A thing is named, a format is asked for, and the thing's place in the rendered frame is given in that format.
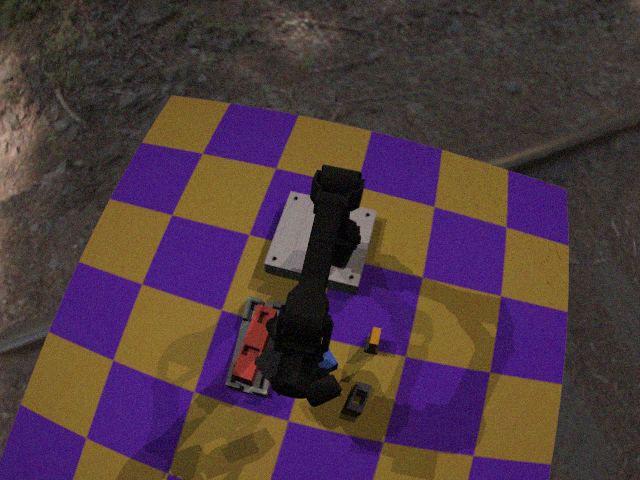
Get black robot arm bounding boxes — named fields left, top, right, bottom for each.
left=255, top=164, right=365, bottom=399

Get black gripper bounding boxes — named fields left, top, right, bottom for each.
left=266, top=315, right=342, bottom=407

